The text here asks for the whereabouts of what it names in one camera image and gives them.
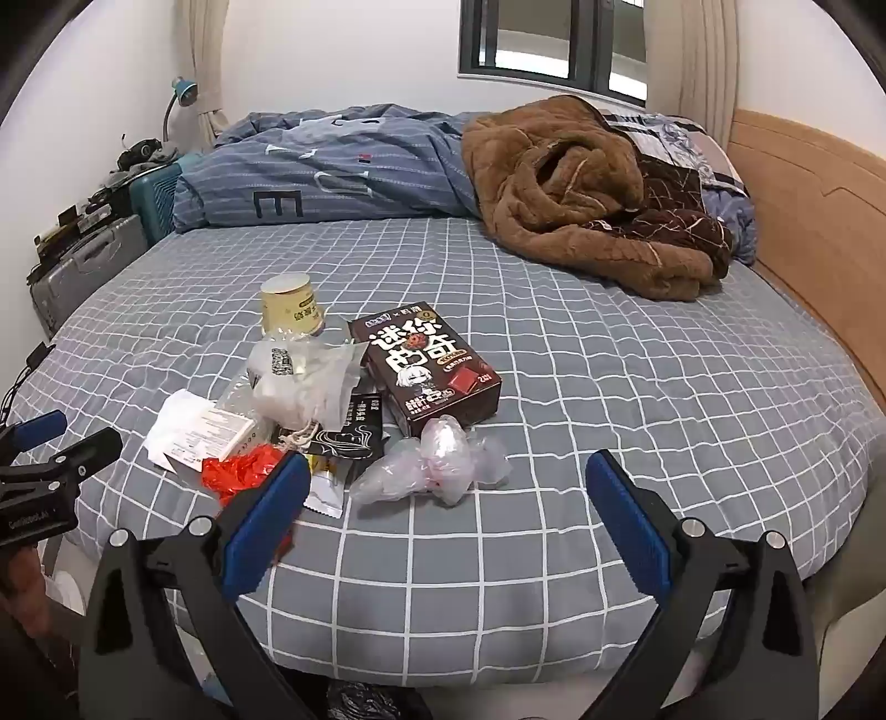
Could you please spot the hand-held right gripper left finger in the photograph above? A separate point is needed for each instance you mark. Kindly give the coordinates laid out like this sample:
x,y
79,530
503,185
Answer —
x,y
270,519

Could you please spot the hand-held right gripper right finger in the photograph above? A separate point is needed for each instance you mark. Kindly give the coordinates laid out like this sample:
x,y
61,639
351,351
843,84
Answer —
x,y
626,519

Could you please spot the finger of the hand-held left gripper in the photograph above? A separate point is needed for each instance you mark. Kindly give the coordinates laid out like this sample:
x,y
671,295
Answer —
x,y
86,450
38,428

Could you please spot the red plastic wrapper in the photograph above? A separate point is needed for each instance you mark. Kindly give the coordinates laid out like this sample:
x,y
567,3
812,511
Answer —
x,y
239,474

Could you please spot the yellow white snack packet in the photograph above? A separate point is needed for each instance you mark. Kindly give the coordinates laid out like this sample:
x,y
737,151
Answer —
x,y
325,495

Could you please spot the white paper leaflet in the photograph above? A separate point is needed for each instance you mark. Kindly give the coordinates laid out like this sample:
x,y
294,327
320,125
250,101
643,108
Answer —
x,y
166,436

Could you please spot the small white carton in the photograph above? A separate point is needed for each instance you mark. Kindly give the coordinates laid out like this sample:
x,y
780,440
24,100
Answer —
x,y
218,433

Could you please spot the black printed packet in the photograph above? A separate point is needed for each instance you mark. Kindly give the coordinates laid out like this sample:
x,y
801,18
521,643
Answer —
x,y
353,436

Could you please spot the clear plastic bag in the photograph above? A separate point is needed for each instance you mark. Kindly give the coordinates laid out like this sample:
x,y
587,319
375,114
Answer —
x,y
443,457

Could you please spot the brown cookie box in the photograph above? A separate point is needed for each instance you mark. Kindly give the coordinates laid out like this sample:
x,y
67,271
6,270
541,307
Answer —
x,y
415,367

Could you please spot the yellow paper cup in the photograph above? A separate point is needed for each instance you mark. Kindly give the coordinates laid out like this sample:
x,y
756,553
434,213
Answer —
x,y
291,304

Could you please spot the person's left hand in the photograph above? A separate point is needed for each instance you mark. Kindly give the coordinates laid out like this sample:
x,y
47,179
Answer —
x,y
15,578

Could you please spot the grey checked bed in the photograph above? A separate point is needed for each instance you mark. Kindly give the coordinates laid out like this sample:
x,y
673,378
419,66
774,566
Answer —
x,y
588,388

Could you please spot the grey suitcase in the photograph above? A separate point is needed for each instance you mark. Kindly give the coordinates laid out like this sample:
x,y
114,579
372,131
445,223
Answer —
x,y
90,263

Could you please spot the black items on suitcase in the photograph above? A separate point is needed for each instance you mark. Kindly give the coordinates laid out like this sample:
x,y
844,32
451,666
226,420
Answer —
x,y
76,221

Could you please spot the teal suitcase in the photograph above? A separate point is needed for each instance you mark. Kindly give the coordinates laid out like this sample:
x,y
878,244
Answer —
x,y
156,197

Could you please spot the dark clutter pile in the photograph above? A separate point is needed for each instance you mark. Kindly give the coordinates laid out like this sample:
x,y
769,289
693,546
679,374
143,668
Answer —
x,y
142,156

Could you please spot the brown fleece blanket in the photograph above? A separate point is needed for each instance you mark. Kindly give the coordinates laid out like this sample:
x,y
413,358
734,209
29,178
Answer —
x,y
547,194

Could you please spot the blue striped duvet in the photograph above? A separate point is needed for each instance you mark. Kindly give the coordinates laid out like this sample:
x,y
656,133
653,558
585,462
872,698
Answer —
x,y
332,166

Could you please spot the wooden headboard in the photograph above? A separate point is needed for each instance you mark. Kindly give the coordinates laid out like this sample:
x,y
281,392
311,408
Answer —
x,y
810,208

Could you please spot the blue desk lamp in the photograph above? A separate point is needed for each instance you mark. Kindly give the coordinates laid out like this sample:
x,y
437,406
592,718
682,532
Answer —
x,y
184,90

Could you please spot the patterned pillow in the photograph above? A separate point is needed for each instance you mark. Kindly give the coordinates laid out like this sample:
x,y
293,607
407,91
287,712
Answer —
x,y
678,138

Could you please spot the beige curtain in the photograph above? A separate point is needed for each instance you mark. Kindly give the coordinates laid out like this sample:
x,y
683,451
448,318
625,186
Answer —
x,y
692,55
204,55

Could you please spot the dark framed window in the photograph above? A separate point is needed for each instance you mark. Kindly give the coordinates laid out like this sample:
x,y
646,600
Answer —
x,y
533,34

